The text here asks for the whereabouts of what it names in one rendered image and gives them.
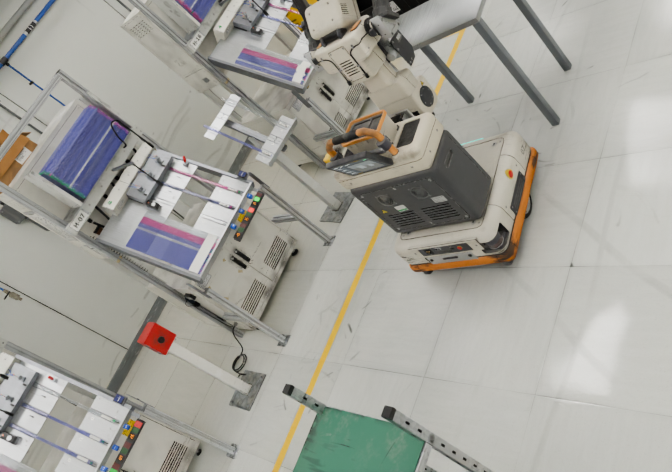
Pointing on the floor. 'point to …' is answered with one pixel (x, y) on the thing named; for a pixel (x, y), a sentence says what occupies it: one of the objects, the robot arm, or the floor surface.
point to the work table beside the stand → (424, 29)
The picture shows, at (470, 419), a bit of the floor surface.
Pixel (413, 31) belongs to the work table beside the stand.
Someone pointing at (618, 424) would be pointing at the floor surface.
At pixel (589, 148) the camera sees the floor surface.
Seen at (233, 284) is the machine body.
